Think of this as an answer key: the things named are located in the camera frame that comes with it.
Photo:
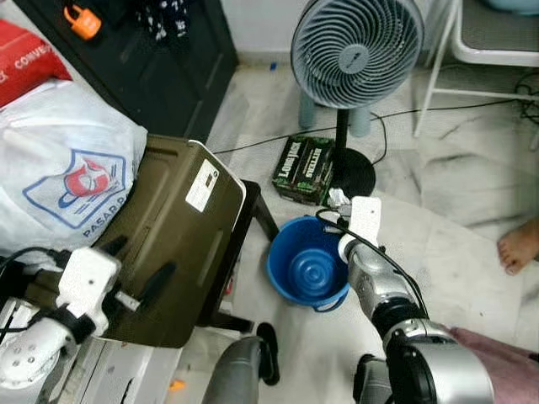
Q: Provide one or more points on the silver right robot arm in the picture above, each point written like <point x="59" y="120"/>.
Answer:
<point x="396" y="303"/>

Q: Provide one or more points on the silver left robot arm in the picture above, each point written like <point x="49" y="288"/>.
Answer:
<point x="29" y="353"/>

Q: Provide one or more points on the olive green hard case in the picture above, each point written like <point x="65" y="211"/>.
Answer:
<point x="168" y="236"/>

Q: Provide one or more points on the green printed carton box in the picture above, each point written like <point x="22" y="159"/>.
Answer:
<point x="303" y="168"/>

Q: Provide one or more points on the blue plastic bucket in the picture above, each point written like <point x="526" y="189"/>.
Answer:
<point x="307" y="269"/>

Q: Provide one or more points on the white plastic drawer unit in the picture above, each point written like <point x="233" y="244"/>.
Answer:
<point x="109" y="374"/>

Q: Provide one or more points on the black wooden stool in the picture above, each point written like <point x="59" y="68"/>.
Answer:
<point x="240" y="252"/>

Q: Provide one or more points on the person's bare foot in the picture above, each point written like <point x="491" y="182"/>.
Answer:
<point x="518" y="248"/>

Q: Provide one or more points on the pale blue cylinder leg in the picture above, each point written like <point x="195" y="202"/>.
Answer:
<point x="360" y="122"/>

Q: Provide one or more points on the white printed plastic bag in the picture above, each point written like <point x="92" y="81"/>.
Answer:
<point x="59" y="143"/>

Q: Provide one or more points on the pink flower print blanket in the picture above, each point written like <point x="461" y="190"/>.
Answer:
<point x="505" y="370"/>

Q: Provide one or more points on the grey standing fan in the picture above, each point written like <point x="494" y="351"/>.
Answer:
<point x="358" y="50"/>

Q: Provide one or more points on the red plastic bag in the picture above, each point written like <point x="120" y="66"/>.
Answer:
<point x="25" y="63"/>

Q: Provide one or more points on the orange padlock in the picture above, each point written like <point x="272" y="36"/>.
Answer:
<point x="82" y="23"/>

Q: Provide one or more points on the dark white-flowered cloth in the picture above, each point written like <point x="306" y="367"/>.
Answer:
<point x="162" y="18"/>

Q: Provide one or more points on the white metal chair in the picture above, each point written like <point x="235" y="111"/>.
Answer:
<point x="493" y="38"/>

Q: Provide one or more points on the pale blue basin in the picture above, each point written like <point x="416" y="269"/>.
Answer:
<point x="514" y="6"/>

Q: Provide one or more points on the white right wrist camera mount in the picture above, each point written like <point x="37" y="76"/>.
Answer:
<point x="365" y="220"/>

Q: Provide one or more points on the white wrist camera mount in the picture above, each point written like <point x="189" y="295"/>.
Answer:
<point x="87" y="278"/>
<point x="365" y="220"/>

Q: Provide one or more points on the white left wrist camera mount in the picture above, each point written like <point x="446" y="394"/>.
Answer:
<point x="87" y="278"/>

